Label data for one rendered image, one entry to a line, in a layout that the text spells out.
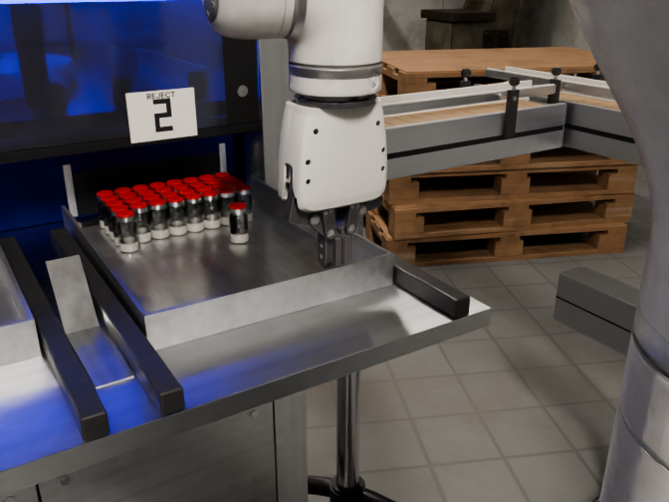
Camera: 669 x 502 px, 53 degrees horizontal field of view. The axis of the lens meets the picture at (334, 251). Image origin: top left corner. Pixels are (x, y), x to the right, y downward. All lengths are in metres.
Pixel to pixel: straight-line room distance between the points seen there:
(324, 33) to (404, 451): 1.45
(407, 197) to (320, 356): 2.30
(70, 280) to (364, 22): 0.35
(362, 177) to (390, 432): 1.37
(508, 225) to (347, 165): 2.42
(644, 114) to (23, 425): 0.46
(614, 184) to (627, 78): 2.99
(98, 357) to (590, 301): 1.18
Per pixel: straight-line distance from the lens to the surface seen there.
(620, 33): 0.22
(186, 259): 0.78
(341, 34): 0.59
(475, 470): 1.86
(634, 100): 0.24
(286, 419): 1.14
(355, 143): 0.63
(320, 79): 0.59
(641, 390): 0.30
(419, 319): 0.65
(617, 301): 1.54
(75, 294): 0.67
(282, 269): 0.74
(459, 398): 2.11
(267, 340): 0.61
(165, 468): 1.09
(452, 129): 1.28
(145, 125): 0.87
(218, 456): 1.12
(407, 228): 2.85
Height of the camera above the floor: 1.18
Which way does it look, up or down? 23 degrees down
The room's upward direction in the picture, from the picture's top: straight up
